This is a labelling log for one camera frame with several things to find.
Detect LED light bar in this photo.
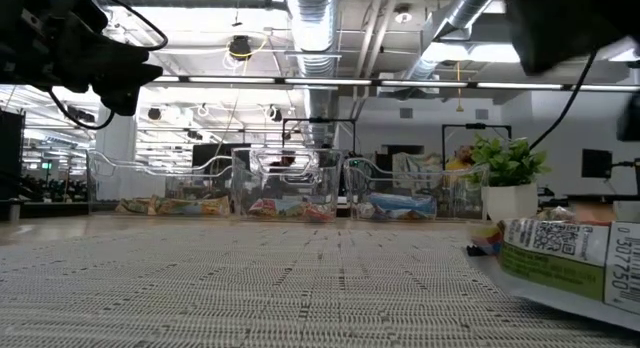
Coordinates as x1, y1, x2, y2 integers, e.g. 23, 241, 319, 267
147, 75, 640, 93

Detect grey woven table mat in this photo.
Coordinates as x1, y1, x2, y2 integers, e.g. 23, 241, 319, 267
0, 222, 640, 348

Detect person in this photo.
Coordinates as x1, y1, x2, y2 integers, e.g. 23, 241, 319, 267
269, 150, 297, 170
443, 144, 477, 172

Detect multicolour granola bar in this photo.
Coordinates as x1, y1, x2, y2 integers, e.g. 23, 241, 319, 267
466, 222, 505, 258

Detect silver ventilation duct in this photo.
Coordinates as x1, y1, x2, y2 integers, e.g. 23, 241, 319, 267
399, 0, 504, 82
284, 0, 341, 149

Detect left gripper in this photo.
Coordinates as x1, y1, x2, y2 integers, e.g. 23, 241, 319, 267
0, 0, 165, 117

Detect green plant in white pot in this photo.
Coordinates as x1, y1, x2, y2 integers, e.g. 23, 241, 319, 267
468, 134, 552, 224

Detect green and orange granola bar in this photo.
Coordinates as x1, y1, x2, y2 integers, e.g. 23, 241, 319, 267
155, 195, 232, 218

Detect granola bar with QR code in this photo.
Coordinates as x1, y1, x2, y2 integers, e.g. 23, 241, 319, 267
496, 216, 640, 333

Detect black cable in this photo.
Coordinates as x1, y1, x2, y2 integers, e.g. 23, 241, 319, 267
529, 50, 599, 150
87, 0, 170, 53
47, 85, 117, 131

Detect black background frame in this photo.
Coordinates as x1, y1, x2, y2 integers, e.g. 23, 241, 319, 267
441, 122, 513, 165
281, 116, 358, 157

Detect black partition panel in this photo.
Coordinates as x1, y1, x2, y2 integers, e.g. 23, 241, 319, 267
0, 110, 26, 202

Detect clear plastic bin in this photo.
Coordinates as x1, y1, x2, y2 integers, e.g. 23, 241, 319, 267
230, 146, 345, 223
342, 156, 490, 222
86, 148, 235, 219

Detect black monitor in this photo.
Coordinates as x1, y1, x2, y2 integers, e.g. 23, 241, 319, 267
191, 143, 251, 170

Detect black wall box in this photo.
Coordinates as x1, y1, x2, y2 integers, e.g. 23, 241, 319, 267
581, 148, 614, 180

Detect blue granola bar red ends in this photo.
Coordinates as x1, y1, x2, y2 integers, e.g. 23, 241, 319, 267
368, 192, 439, 221

